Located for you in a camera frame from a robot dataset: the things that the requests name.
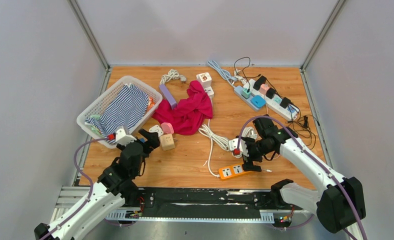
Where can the white plastic basket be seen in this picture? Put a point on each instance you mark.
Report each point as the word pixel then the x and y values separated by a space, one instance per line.
pixel 101 103

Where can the orange power strip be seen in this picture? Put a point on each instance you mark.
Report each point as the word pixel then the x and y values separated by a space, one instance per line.
pixel 232 171

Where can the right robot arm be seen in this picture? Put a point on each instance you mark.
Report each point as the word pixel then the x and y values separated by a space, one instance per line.
pixel 337 201

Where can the purple USB power strip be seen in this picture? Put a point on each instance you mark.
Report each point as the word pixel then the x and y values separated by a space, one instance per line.
pixel 168 96

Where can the white long power strip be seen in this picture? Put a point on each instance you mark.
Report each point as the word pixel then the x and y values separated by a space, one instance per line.
pixel 273 101

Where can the pink square plug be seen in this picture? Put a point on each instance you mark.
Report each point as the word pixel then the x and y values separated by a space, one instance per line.
pixel 167 128

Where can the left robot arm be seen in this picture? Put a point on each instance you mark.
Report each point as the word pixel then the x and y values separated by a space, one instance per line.
pixel 114 188

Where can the beige dragon cube adapter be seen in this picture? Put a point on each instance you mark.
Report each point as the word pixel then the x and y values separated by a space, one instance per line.
pixel 167 142

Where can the white cube socket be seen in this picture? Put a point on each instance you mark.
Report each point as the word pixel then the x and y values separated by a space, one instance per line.
pixel 205 79

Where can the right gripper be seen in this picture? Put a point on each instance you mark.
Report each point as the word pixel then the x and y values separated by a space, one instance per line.
pixel 248 164

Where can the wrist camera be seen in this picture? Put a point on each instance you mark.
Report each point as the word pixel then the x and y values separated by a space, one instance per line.
pixel 123 137
pixel 236 145

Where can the cyan square plug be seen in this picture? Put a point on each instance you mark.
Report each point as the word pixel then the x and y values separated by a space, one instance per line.
pixel 258 102

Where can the white travel adapter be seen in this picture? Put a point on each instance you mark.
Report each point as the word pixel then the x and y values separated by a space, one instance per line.
pixel 209 91

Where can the white USB charger plug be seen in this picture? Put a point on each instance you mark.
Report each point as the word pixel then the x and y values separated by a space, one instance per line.
pixel 156 129

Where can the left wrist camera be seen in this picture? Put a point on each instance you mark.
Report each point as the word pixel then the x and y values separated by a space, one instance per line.
pixel 123 137

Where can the blue striped cloth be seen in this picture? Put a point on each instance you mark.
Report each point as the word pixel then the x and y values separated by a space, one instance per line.
pixel 127 109

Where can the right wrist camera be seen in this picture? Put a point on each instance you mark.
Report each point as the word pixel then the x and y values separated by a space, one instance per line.
pixel 236 145

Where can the magenta cloth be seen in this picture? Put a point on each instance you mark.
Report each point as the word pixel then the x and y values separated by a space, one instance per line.
pixel 189 114

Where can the light blue power strip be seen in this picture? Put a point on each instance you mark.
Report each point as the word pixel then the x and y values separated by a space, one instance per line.
pixel 245 95

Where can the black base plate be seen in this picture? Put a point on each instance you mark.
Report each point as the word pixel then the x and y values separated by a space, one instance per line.
pixel 205 203

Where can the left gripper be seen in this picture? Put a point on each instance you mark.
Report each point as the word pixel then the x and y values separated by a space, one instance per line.
pixel 153 141

